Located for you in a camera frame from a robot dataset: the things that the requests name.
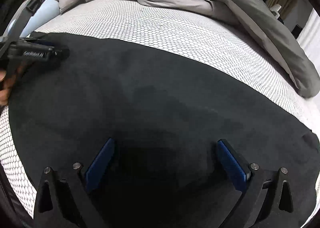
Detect white wardrobe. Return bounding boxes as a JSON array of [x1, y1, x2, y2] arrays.
[[297, 9, 320, 64]]

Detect black pants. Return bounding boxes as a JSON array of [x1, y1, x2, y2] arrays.
[[9, 33, 319, 227]]

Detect person's left hand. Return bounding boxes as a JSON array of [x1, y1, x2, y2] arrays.
[[0, 63, 27, 107]]

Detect light blue pillow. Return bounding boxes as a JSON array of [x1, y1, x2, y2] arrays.
[[6, 0, 60, 38]]

